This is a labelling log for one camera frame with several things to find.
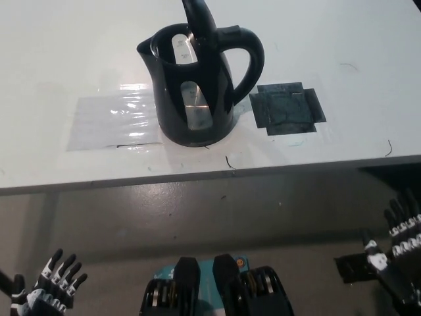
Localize black tape patch on desk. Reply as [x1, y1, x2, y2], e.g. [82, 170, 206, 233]
[249, 81, 327, 136]

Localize black electric kettle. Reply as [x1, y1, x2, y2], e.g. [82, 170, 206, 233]
[136, 0, 266, 148]

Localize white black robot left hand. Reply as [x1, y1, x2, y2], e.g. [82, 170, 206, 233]
[9, 248, 88, 316]

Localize black teal robot torso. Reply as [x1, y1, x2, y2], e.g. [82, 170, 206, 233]
[139, 253, 295, 316]

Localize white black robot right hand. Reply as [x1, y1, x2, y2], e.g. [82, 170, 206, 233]
[360, 188, 421, 307]

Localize dark slanted table leg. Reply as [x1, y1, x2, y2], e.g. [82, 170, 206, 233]
[0, 269, 18, 294]

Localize clear plastic sheet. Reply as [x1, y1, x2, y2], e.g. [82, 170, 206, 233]
[65, 83, 164, 152]

